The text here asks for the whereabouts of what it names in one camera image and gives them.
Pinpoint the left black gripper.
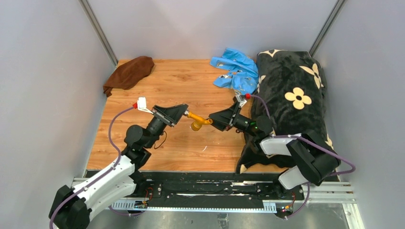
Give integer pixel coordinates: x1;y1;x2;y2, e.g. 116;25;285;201
144;104;188;149

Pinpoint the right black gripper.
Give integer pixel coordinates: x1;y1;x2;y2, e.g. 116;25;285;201
205;101;258;137

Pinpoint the yellow brass water faucet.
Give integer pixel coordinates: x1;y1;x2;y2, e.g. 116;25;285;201
184;110;213;131

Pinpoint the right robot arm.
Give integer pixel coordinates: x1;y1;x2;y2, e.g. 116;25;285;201
209;102;341;199

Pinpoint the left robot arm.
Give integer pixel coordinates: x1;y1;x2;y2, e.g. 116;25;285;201
49;104;189;229

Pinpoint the blue plastic bag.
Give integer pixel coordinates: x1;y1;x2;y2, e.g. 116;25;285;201
210;48;259;95

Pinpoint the brown cloth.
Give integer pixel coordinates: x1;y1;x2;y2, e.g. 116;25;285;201
103;56;154;97

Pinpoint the black floral blanket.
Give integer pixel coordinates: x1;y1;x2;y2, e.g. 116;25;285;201
235;49;337;175

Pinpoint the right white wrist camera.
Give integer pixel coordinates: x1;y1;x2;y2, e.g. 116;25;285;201
233;94;250;108

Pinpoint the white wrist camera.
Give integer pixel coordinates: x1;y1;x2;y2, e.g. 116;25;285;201
233;94;250;108
132;96;153;114

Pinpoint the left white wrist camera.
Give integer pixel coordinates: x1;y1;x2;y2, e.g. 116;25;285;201
132;96;153;114

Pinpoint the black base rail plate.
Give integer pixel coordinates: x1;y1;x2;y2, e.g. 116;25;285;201
85;170;339;219

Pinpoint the aluminium frame rail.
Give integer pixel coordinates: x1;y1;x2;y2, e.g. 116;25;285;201
63;177;357;213

